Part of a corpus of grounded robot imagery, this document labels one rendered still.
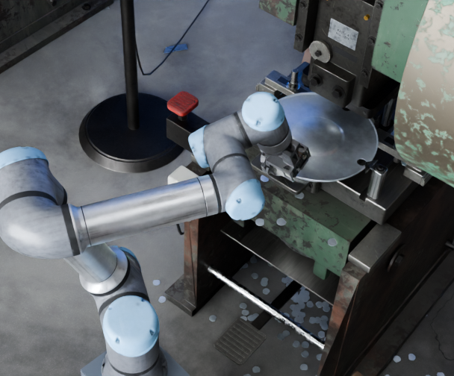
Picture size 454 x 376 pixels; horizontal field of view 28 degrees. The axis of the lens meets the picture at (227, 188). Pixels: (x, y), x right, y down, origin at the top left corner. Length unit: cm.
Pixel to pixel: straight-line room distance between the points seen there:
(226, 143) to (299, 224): 54
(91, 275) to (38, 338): 81
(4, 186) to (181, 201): 33
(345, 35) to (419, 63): 54
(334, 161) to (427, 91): 66
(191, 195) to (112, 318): 41
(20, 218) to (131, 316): 42
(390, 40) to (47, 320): 141
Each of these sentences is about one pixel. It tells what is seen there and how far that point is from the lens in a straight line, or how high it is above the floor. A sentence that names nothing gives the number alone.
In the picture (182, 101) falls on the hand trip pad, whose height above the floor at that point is 76.
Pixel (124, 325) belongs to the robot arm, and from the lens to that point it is 193.
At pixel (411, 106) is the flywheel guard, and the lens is 152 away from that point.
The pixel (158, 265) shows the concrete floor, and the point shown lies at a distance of 285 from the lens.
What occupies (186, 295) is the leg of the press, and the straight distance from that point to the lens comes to 271.
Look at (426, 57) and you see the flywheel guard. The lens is 145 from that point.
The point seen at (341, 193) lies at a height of 67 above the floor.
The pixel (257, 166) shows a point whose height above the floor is 78.
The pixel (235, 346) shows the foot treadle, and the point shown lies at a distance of 250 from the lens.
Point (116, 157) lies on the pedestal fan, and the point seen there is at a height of 4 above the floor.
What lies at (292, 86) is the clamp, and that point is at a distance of 229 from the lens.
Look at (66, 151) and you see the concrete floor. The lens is 318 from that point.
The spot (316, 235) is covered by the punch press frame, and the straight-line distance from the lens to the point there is 219.
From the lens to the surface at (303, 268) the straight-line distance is 248.
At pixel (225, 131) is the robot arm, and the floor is 107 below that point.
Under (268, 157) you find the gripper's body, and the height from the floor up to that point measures 91.
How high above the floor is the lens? 231
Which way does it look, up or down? 49 degrees down
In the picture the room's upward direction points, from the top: 3 degrees clockwise
